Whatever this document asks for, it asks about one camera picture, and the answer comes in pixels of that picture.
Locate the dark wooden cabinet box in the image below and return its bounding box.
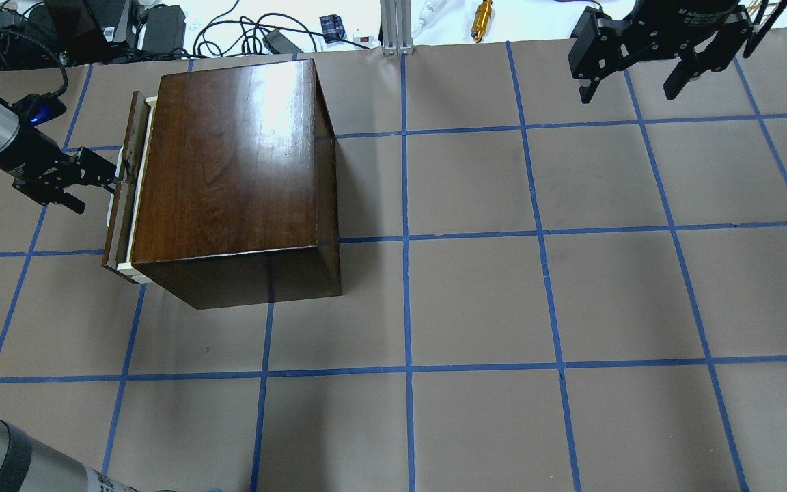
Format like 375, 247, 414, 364
130, 59, 342, 310

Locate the dark wooden drawer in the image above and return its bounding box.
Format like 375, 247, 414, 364
101, 91, 157, 284

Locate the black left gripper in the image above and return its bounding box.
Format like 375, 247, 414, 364
0, 127, 118, 215

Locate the black power adapter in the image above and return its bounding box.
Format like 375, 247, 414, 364
141, 4, 187, 54

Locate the white drawer handle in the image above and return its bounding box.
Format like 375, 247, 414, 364
105, 159, 127, 227

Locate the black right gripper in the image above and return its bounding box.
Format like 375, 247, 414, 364
568, 1, 755, 104

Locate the aluminium frame post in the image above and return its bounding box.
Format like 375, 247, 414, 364
380, 0, 415, 57

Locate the gold metal cylinder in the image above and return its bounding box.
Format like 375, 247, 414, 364
469, 0, 493, 44

